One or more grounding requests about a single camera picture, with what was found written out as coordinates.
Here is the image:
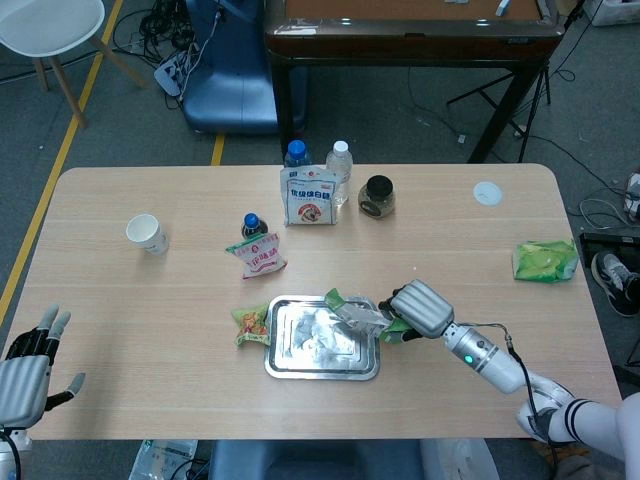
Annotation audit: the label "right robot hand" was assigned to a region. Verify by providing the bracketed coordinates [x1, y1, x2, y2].
[378, 278, 456, 346]

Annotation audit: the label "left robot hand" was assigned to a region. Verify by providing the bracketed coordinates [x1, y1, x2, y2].
[0, 302, 86, 429]

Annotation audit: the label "green snack bag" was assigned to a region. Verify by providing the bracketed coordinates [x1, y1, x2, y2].
[323, 287, 414, 346]

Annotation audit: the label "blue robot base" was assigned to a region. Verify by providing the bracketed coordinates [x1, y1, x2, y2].
[180, 0, 307, 136]

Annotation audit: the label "rectangular metal tray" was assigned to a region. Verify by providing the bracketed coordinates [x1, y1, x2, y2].
[263, 294, 381, 382]

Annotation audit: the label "red-white snack packet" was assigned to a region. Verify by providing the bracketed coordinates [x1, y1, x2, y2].
[224, 232, 290, 280]

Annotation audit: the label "small green snack packet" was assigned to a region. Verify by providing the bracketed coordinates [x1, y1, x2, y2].
[230, 302, 272, 349]

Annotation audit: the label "glass spice jar black lid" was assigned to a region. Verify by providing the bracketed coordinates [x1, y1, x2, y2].
[357, 174, 396, 219]

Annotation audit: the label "bright green plastic pack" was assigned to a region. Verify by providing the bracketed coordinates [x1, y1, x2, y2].
[511, 238, 580, 284]

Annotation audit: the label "white round grommet cover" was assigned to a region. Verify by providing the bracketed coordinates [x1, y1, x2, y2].
[473, 181, 503, 206]

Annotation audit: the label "clear printed plastic bag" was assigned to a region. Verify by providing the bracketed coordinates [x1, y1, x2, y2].
[128, 438, 199, 480]

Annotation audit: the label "white robot body cover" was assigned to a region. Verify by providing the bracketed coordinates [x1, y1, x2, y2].
[419, 438, 499, 480]

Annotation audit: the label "white sugar bag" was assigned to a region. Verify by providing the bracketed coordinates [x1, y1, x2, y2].
[279, 166, 336, 228]

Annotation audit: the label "white cap water bottle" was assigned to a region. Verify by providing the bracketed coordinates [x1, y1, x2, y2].
[325, 140, 354, 205]

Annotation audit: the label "black grey sneaker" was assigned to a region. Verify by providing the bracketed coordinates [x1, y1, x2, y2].
[589, 251, 640, 318]

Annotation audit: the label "dark sauce bottle blue cap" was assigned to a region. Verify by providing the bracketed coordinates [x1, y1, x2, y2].
[240, 213, 271, 241]

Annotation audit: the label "black flat case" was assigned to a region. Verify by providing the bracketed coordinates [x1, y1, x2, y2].
[579, 232, 640, 261]

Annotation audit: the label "white paper cup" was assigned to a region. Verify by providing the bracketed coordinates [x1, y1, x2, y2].
[125, 213, 170, 256]

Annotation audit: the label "blue cap water bottle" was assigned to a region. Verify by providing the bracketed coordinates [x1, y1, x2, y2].
[283, 140, 313, 170]

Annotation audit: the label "black tripod stand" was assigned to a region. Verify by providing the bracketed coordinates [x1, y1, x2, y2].
[446, 59, 552, 162]

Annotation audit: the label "brown mahjong table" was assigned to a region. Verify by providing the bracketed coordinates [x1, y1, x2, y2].
[263, 0, 566, 165]

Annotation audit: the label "white power strip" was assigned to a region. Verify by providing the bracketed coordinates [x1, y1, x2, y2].
[153, 49, 201, 99]

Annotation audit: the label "white chair wooden legs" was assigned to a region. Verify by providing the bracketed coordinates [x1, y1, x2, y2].
[0, 0, 151, 129]

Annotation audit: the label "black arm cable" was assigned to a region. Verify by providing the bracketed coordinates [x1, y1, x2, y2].
[480, 322, 564, 454]

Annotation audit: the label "black floor cable bundle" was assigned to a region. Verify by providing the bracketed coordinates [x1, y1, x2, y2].
[110, 0, 216, 69]

